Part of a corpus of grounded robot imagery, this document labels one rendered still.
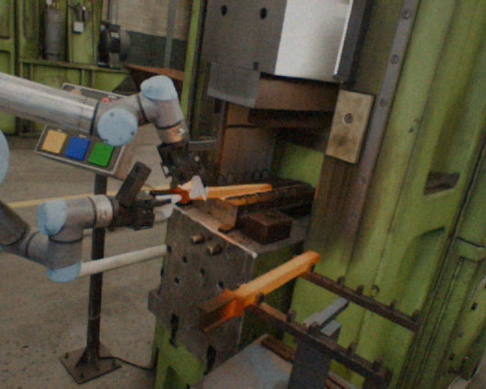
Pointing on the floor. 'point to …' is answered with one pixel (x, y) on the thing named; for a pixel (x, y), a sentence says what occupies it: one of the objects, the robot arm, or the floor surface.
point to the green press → (51, 50)
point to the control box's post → (97, 273)
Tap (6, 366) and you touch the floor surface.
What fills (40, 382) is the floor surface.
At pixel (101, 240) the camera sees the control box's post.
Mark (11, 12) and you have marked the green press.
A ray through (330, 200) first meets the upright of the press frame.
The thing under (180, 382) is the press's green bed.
